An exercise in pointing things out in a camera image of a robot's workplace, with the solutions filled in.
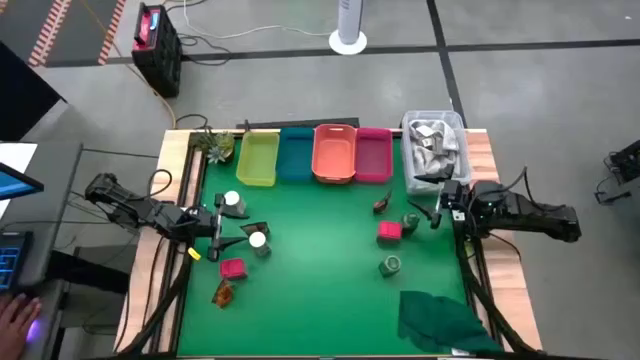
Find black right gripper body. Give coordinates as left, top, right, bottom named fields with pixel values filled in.
left=432, top=179, right=471, bottom=229

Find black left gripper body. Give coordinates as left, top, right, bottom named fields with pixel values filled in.
left=187, top=193, right=225, bottom=262

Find white-lid bagel seasoning jar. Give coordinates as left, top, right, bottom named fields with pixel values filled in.
left=223, top=190, right=248, bottom=216
left=248, top=231, right=273, bottom=259

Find pink cube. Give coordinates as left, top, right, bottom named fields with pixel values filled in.
left=376, top=220, right=404, bottom=246
left=218, top=257, right=249, bottom=281

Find grey cloth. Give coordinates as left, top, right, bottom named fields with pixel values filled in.
left=408, top=118, right=460, bottom=179

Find clear plastic storage box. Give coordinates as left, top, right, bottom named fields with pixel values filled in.
left=400, top=110, right=472, bottom=195

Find orange spice packet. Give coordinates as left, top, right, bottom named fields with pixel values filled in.
left=211, top=278, right=236, bottom=309

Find yellow-green plastic bin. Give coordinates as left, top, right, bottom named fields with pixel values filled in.
left=235, top=130, right=280, bottom=188

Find pink plastic bin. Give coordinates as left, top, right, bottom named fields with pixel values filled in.
left=353, top=127, right=394, bottom=184

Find small succulent plant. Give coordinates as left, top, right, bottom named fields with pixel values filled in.
left=192, top=128, right=236, bottom=165

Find teal blue plastic bin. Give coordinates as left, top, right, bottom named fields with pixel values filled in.
left=276, top=127, right=316, bottom=182

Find orange plastic bin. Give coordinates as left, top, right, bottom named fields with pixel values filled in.
left=311, top=123, right=358, bottom=185

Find green table mat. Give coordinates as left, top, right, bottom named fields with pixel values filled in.
left=177, top=137, right=471, bottom=357

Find dark green cloth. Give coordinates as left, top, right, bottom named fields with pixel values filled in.
left=397, top=289, right=504, bottom=355

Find black flat bar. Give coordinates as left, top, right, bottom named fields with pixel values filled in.
left=235, top=117, right=360, bottom=130

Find grey desk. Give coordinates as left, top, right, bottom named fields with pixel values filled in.
left=0, top=141, right=85, bottom=360

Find black plastic crate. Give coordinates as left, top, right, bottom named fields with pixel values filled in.
left=130, top=2, right=184, bottom=99

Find white tower fan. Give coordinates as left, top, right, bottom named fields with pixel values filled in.
left=328, top=0, right=369, bottom=56

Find computer screen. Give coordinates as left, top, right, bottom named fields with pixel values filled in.
left=0, top=162, right=45, bottom=202

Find backlit keyboard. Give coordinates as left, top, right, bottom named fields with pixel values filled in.
left=0, top=230, right=34, bottom=294

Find white paper sheet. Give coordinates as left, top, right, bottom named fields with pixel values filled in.
left=0, top=142, right=39, bottom=201

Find person's hand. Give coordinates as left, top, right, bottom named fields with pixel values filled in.
left=0, top=293, right=42, bottom=360

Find black panel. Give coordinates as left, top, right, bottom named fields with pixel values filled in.
left=0, top=42, right=67, bottom=142

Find dark floor mat orange stripes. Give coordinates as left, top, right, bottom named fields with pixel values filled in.
left=0, top=0, right=126, bottom=69

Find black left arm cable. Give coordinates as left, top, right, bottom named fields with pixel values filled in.
left=148, top=168, right=174, bottom=200

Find black aluminium frame rail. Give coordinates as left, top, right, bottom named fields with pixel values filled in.
left=115, top=130, right=204, bottom=357
left=452, top=219, right=544, bottom=357

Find yellow floor cable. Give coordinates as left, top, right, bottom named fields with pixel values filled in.
left=79, top=0, right=177, bottom=129

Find black floor cable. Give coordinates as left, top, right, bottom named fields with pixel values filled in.
left=177, top=32, right=232, bottom=67

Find black equipment with cables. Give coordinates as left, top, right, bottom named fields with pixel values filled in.
left=593, top=139, right=640, bottom=206

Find white floor cable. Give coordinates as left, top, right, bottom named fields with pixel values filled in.
left=182, top=0, right=334, bottom=40

